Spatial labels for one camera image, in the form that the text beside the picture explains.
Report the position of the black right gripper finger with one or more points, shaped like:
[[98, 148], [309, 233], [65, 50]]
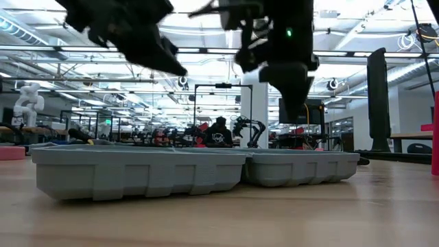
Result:
[[291, 92], [252, 60]]

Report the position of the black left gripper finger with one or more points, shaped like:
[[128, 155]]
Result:
[[154, 58], [170, 46]]

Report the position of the grey plastic tool case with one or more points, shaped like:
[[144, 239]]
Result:
[[137, 175]]

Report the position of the black background robot arm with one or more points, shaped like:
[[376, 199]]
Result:
[[257, 132]]

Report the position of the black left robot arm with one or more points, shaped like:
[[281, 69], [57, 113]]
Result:
[[79, 10]]

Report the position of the black monitor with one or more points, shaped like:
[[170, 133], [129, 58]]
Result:
[[315, 111]]

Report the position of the white building column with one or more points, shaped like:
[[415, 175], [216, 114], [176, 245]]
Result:
[[255, 109]]

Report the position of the person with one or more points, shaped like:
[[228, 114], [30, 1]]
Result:
[[219, 135]]

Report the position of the tall black column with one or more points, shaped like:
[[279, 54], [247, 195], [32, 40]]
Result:
[[378, 103]]

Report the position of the grey black glove white print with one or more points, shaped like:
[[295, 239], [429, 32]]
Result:
[[79, 135]]

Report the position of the wooden background table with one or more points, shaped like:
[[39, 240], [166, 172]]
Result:
[[411, 135]]

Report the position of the white humanoid robot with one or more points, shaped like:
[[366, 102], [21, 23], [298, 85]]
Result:
[[29, 103]]

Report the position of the red background block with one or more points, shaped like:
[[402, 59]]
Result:
[[427, 127]]

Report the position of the long red plastic bin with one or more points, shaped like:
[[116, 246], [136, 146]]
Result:
[[435, 137]]

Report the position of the black background frame stand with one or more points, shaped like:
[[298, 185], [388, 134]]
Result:
[[223, 85]]

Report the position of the black aluminium table frame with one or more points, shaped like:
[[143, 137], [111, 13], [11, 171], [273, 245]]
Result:
[[394, 156]]

